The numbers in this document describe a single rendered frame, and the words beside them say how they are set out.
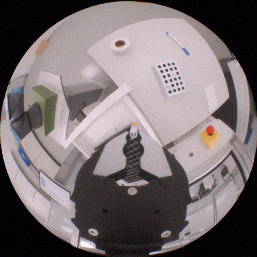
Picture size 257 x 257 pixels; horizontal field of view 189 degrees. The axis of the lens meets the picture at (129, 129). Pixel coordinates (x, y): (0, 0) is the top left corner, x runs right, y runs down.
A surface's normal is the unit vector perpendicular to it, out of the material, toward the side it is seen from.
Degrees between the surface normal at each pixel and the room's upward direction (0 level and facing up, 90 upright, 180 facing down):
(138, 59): 0
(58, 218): 90
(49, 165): 90
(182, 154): 90
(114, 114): 0
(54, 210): 90
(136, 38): 0
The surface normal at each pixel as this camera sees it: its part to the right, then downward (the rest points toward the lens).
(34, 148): 0.77, -0.53
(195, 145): -0.59, -0.73
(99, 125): -0.07, 0.48
